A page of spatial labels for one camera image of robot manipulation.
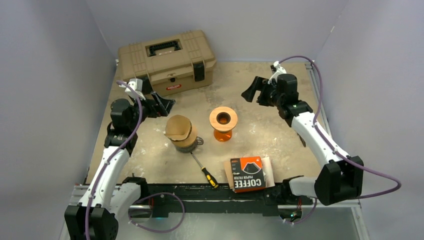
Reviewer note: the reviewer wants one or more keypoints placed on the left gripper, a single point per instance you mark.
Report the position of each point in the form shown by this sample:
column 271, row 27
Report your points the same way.
column 157, row 106

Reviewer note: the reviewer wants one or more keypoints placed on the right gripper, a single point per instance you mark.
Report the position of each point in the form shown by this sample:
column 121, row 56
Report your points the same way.
column 260, row 84

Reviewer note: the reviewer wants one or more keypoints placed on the brown paper coffee filter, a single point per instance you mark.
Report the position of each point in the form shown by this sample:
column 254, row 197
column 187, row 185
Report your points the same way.
column 175, row 121

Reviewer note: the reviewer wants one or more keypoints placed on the wooden ring holder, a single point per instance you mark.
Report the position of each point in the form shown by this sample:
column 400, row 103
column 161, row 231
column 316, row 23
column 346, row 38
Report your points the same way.
column 182, row 136
column 223, row 119

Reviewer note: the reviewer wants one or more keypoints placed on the orange glass carafe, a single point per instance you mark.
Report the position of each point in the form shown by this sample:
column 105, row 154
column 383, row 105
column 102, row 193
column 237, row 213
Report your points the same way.
column 222, row 136

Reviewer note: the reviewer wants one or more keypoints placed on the coffee paper filter box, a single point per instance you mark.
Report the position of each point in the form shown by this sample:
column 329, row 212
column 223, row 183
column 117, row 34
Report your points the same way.
column 247, row 174

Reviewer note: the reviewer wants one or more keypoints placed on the smoky glass carafe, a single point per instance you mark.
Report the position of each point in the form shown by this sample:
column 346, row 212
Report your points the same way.
column 188, row 149

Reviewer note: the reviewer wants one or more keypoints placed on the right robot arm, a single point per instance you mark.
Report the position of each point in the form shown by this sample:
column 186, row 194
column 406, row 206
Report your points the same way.
column 341, row 175

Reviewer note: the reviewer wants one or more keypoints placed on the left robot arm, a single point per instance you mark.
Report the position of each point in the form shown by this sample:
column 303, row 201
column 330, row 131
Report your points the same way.
column 96, row 215

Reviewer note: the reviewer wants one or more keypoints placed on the tan plastic toolbox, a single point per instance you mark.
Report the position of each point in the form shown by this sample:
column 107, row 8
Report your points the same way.
column 168, row 65

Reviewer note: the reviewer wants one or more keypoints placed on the yellow black screwdriver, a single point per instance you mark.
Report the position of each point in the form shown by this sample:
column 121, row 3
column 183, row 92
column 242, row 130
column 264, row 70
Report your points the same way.
column 210, row 178

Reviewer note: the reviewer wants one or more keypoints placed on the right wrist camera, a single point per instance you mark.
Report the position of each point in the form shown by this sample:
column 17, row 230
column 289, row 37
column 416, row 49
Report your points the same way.
column 277, row 70

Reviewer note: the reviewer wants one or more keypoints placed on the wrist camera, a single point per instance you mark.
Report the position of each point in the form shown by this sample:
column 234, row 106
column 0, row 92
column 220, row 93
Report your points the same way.
column 133, row 88
column 277, row 70

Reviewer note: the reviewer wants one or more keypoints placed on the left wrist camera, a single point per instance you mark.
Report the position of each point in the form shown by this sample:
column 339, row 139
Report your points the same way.
column 133, row 88

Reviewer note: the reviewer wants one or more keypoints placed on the yellow handled pliers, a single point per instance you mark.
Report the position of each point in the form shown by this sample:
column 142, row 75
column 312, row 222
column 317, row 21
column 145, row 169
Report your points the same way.
column 302, row 141

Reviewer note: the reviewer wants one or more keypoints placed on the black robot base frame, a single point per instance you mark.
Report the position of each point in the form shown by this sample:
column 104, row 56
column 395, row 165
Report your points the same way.
column 202, row 198

